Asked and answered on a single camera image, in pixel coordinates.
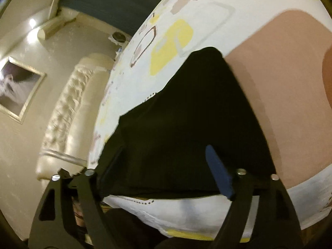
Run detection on black pants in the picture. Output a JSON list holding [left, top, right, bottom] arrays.
[[96, 47, 270, 199]]

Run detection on cream tufted headboard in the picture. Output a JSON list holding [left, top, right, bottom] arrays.
[[35, 53, 114, 182]]

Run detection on patterned white bed sheet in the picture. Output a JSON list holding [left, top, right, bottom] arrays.
[[88, 0, 331, 241]]

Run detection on framed wall picture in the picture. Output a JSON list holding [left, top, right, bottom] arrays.
[[1, 56, 46, 124]]

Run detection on white wall air conditioner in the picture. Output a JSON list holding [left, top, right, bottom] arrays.
[[37, 16, 76, 40]]

